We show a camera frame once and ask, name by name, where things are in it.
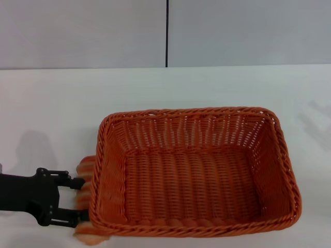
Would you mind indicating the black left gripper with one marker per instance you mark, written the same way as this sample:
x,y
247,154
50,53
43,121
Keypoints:
x,y
28,193

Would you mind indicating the orange white striped bread roll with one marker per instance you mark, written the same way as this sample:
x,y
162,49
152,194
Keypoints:
x,y
85,168

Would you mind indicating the orange woven plastic basket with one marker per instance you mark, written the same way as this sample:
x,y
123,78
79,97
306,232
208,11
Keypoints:
x,y
191,180

